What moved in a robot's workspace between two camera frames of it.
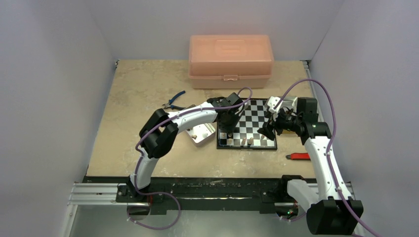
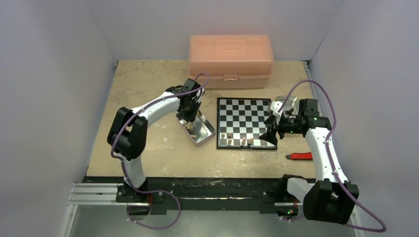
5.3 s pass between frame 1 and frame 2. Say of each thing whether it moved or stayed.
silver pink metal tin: stayed
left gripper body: moved
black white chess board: stayed
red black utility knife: stayed
